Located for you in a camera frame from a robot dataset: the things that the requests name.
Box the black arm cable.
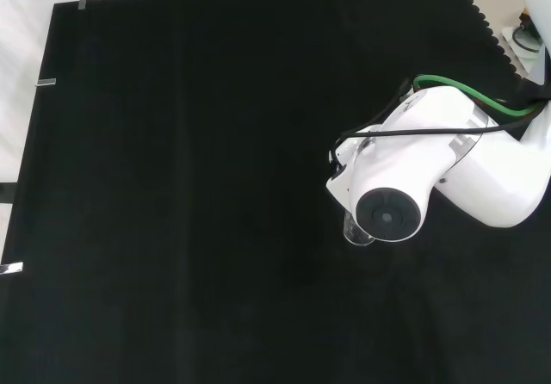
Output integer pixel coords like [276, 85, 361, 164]
[327, 77, 551, 164]

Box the black bench cloth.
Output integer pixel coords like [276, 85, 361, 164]
[0, 0, 551, 384]

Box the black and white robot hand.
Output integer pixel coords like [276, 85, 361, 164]
[325, 136, 368, 211]

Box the green cable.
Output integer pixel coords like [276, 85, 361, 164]
[412, 74, 546, 119]

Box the black cable loop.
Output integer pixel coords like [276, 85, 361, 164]
[511, 26, 544, 53]

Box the tall clear glass beaker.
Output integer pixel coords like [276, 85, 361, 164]
[342, 210, 376, 248]

